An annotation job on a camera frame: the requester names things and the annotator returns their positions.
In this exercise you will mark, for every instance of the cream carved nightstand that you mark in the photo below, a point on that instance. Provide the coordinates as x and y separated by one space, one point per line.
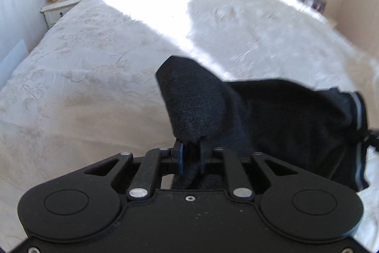
331 22

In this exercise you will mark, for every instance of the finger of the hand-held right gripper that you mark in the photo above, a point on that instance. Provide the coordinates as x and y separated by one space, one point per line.
373 140

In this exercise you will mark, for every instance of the brown photo frame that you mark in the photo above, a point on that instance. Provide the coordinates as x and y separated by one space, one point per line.
318 4

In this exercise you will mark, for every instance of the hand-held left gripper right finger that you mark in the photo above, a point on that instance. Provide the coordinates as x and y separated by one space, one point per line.
202 158

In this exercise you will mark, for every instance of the white embroidered bedspread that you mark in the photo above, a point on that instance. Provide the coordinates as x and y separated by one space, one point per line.
103 78

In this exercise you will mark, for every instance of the dark grey pants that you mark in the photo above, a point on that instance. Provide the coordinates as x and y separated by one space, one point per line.
266 122

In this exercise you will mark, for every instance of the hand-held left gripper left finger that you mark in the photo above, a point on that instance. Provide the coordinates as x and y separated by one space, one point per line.
179 158

